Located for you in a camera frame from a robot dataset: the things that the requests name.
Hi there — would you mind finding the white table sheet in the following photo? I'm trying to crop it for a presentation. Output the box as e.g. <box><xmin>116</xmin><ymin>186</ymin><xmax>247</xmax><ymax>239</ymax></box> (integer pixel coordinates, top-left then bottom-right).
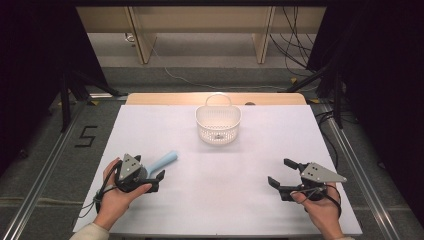
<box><xmin>72</xmin><ymin>104</ymin><xmax>364</xmax><ymax>237</ymax></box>

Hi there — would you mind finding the person's right hand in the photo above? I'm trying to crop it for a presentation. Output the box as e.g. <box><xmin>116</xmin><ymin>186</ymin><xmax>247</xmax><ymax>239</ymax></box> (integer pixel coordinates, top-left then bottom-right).
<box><xmin>290</xmin><ymin>183</ymin><xmax>344</xmax><ymax>234</ymax></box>

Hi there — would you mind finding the white plastic basket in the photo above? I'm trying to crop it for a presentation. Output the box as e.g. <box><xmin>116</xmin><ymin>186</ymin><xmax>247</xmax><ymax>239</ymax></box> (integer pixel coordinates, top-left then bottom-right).
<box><xmin>195</xmin><ymin>93</ymin><xmax>242</xmax><ymax>146</ymax></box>

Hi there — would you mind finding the black curtain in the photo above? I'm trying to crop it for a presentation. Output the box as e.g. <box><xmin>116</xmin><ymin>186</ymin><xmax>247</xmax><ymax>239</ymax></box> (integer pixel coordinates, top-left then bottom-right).
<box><xmin>306</xmin><ymin>0</ymin><xmax>424</xmax><ymax>219</ymax></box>
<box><xmin>0</xmin><ymin>0</ymin><xmax>109</xmax><ymax>176</ymax></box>

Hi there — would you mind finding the black metal stand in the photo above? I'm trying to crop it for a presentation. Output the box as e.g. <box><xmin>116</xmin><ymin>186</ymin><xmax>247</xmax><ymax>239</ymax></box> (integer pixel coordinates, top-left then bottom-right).
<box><xmin>285</xmin><ymin>63</ymin><xmax>345</xmax><ymax>130</ymax></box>
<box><xmin>59</xmin><ymin>70</ymin><xmax>128</xmax><ymax>133</ymax></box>

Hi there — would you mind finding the person's left hand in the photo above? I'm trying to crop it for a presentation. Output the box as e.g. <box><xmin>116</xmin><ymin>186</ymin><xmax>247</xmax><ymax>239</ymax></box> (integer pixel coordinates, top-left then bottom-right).
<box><xmin>93</xmin><ymin>159</ymin><xmax>153</xmax><ymax>231</ymax></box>

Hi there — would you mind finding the thin white floor cable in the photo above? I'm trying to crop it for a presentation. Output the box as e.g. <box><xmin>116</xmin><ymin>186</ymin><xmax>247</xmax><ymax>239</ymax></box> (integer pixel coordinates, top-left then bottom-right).
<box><xmin>151</xmin><ymin>46</ymin><xmax>321</xmax><ymax>93</ymax></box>

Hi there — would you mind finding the right hand-held gripper black cable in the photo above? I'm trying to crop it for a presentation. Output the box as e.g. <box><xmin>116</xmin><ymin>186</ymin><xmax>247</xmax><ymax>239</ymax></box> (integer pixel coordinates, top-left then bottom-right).
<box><xmin>293</xmin><ymin>184</ymin><xmax>343</xmax><ymax>219</ymax></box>

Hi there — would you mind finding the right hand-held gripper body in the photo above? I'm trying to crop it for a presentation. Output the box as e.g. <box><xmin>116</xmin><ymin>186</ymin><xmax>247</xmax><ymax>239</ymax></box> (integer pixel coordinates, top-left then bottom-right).
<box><xmin>279</xmin><ymin>162</ymin><xmax>348</xmax><ymax>202</ymax></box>

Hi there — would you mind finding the light wooden table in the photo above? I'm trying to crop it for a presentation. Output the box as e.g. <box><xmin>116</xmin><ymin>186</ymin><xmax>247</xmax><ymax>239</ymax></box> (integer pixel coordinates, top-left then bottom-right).
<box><xmin>124</xmin><ymin>92</ymin><xmax>308</xmax><ymax>107</ymax></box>

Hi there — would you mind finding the metal floor rail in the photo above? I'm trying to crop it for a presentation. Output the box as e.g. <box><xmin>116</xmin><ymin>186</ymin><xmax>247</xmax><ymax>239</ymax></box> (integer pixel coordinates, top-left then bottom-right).
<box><xmin>0</xmin><ymin>99</ymin><xmax>88</xmax><ymax>240</ymax></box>
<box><xmin>319</xmin><ymin>103</ymin><xmax>402</xmax><ymax>240</ymax></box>

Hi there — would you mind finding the bundle of black cables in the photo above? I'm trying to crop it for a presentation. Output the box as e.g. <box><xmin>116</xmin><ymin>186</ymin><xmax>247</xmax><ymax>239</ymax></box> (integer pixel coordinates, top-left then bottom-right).
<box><xmin>269</xmin><ymin>6</ymin><xmax>321</xmax><ymax>78</ymax></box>

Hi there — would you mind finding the left hand-held gripper black cable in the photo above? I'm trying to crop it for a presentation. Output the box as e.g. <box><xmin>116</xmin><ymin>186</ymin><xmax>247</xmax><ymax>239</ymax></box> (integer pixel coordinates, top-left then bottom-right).
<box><xmin>78</xmin><ymin>159</ymin><xmax>123</xmax><ymax>219</ymax></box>

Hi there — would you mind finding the beige wooden desk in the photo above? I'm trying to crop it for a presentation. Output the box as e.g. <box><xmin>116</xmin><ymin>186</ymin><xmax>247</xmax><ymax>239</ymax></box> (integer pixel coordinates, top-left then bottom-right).
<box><xmin>75</xmin><ymin>5</ymin><xmax>327</xmax><ymax>65</ymax></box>

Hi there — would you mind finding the light blue hairbrush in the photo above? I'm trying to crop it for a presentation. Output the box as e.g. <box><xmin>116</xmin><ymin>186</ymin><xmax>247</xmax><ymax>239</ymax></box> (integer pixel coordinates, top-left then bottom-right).
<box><xmin>141</xmin><ymin>150</ymin><xmax>179</xmax><ymax>179</ymax></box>

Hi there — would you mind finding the hand-held gripper black cable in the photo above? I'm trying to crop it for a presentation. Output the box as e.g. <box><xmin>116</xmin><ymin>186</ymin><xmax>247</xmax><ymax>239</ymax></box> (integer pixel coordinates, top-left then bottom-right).
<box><xmin>293</xmin><ymin>184</ymin><xmax>343</xmax><ymax>219</ymax></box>
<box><xmin>78</xmin><ymin>159</ymin><xmax>123</xmax><ymax>219</ymax></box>

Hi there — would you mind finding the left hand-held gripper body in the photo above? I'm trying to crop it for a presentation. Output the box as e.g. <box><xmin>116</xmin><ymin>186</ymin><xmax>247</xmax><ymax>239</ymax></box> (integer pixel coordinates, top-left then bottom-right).
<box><xmin>114</xmin><ymin>153</ymin><xmax>158</xmax><ymax>194</ymax></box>

